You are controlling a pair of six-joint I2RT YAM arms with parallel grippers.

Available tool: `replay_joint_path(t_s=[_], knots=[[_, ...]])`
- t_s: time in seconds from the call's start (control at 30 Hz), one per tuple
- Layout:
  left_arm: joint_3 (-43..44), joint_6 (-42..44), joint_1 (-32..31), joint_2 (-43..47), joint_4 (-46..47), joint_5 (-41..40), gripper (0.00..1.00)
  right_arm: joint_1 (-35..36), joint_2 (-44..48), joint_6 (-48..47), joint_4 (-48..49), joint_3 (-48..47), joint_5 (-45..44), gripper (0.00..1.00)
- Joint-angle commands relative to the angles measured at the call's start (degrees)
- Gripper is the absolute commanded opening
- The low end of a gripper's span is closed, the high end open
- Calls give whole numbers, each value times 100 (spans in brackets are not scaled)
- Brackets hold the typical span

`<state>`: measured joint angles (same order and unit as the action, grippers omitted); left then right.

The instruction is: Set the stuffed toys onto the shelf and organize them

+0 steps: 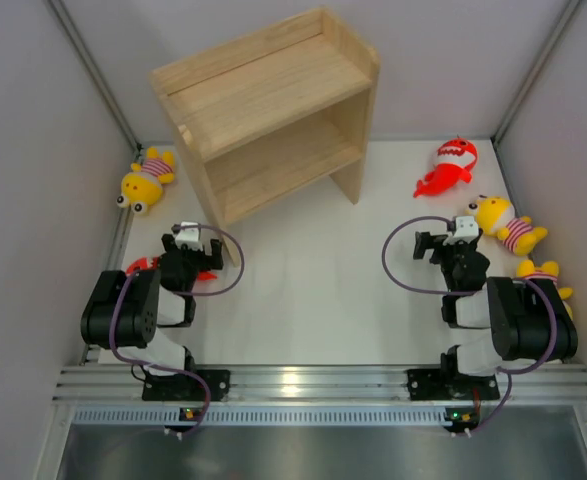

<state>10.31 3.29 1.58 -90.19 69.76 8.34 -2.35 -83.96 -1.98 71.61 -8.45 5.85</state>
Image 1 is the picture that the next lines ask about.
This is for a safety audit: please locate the red shark plush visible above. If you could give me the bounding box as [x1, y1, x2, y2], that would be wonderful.
[413, 137, 479, 198]
[125, 256, 217, 281]

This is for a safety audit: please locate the yellow plush toy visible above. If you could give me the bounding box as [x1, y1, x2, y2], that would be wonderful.
[116, 147, 175, 215]
[516, 259, 573, 318]
[466, 195, 548, 256]

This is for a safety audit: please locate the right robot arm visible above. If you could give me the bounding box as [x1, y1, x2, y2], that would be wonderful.
[413, 232, 578, 397]

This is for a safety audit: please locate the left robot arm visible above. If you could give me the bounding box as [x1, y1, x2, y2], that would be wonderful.
[80, 228, 224, 400]

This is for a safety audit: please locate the wooden two-tier shelf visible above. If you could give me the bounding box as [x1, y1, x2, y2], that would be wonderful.
[149, 5, 381, 268]

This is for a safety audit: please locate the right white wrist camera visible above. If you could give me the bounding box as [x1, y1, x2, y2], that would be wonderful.
[450, 215, 479, 241]

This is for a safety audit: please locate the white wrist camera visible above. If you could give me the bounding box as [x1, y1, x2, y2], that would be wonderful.
[171, 221, 203, 251]
[450, 215, 479, 241]

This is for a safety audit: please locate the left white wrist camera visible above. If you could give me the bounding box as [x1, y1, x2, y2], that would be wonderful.
[171, 221, 203, 251]

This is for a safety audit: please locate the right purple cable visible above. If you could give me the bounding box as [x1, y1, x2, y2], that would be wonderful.
[381, 215, 559, 436]

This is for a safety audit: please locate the purple cable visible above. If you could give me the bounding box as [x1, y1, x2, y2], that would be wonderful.
[381, 215, 559, 436]
[108, 223, 246, 439]

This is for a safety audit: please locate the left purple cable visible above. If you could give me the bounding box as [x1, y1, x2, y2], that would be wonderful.
[108, 223, 246, 439]

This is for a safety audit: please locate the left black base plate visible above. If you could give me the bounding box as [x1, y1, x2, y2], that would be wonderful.
[142, 369, 231, 402]

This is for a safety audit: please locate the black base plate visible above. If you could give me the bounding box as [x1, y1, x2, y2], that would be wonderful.
[142, 369, 231, 402]
[407, 368, 501, 401]

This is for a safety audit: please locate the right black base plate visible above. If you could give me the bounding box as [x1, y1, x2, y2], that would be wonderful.
[407, 368, 501, 401]

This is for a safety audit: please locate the grey slotted cable duct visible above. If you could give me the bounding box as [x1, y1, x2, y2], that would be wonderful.
[73, 406, 453, 427]

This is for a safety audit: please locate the aluminium mounting rail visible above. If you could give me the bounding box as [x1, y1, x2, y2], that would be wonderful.
[53, 364, 587, 404]

